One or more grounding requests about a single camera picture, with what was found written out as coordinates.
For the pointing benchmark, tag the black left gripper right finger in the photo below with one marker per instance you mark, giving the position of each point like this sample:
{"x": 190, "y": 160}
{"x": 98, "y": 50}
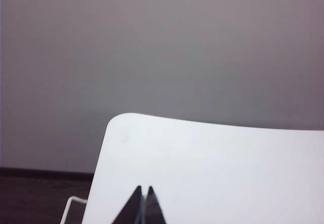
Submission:
{"x": 153, "y": 208}

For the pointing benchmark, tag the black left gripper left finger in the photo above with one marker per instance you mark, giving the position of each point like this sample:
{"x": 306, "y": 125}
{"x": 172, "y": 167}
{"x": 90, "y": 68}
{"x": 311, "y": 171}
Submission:
{"x": 132, "y": 208}

